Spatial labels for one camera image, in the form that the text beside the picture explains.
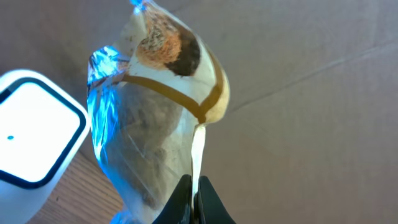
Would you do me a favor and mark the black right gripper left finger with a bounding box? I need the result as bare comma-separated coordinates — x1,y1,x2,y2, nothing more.
153,174,192,224

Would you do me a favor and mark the clear bagged bread snack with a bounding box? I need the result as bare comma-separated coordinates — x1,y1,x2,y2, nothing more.
87,1,230,223

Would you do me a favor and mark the white barcode scanner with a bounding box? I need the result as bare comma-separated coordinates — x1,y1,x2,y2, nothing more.
1,69,90,223

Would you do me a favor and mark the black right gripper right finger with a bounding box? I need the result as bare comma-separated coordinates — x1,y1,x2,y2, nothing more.
196,176,236,224

